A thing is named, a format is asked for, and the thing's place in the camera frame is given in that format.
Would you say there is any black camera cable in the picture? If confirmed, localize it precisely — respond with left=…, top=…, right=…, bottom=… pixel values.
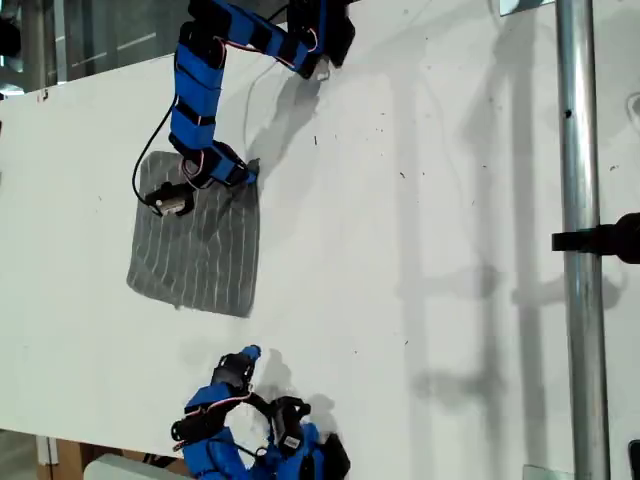
left=131, top=93, right=180, bottom=207
left=219, top=418, right=282, bottom=459

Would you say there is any wooden table leg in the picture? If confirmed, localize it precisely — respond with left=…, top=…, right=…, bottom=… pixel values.
left=50, top=438, right=86, bottom=480

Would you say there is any grey striped towel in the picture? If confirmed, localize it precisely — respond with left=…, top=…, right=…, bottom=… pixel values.
left=125, top=150, right=263, bottom=319

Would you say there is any black round object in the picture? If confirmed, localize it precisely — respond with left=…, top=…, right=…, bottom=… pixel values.
left=0, top=17, right=22, bottom=57

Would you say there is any white leg bracket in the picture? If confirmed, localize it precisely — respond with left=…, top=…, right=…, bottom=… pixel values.
left=35, top=435, right=60, bottom=467

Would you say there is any black camera box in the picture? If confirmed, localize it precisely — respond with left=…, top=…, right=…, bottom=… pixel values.
left=143, top=181, right=196, bottom=218
left=271, top=395, right=313, bottom=454

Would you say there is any black clamp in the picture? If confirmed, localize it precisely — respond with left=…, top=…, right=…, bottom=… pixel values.
left=551, top=212, right=640, bottom=265

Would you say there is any white box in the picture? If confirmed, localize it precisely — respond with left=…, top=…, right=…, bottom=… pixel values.
left=82, top=453, right=194, bottom=480

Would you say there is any steel post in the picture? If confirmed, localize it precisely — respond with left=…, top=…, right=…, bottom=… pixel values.
left=554, top=0, right=612, bottom=480

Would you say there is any short black camera stalk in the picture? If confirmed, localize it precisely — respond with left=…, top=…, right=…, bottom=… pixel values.
left=246, top=391, right=279, bottom=422
left=185, top=173, right=214, bottom=202

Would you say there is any red white servo wire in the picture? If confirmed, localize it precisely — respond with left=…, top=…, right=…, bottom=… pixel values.
left=180, top=148, right=207, bottom=190
left=171, top=390, right=252, bottom=452

